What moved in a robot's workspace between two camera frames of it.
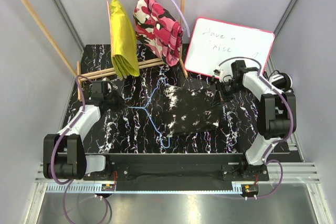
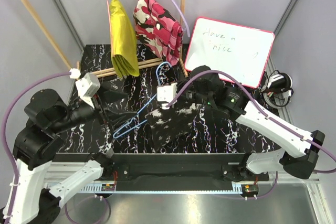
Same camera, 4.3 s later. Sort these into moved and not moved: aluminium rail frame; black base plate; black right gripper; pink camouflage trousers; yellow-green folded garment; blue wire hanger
Moved: blue wire hanger; black right gripper
Not moved: aluminium rail frame; yellow-green folded garment; black base plate; pink camouflage trousers
